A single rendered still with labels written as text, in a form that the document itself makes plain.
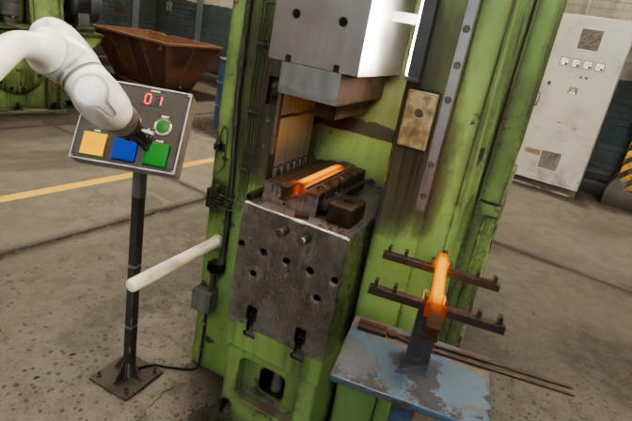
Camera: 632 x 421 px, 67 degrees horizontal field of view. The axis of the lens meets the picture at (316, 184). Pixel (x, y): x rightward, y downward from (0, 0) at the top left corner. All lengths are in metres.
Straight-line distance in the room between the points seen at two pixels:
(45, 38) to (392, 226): 1.08
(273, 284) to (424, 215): 0.53
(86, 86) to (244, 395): 1.27
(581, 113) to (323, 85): 5.33
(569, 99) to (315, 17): 5.33
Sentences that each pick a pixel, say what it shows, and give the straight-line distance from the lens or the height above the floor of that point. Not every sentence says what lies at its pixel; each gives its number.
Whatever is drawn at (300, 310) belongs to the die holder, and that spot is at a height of 0.62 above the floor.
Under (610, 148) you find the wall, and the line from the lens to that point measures 7.21.
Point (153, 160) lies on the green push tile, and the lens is 1.62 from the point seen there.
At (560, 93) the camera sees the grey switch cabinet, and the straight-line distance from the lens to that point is 6.57.
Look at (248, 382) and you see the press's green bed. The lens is 1.95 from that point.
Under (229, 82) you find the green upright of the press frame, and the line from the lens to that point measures 1.78.
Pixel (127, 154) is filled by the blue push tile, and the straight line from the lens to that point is 1.65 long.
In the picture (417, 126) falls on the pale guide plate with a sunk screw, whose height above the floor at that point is 1.25.
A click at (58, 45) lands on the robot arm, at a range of 1.21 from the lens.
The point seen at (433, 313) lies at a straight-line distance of 1.09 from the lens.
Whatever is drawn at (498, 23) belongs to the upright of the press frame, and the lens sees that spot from 1.46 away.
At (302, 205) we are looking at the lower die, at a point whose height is 0.94.
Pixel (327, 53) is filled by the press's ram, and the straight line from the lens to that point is 1.43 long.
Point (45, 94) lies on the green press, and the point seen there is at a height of 0.22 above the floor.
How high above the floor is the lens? 1.49
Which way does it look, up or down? 18 degrees down
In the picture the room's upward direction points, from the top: 10 degrees clockwise
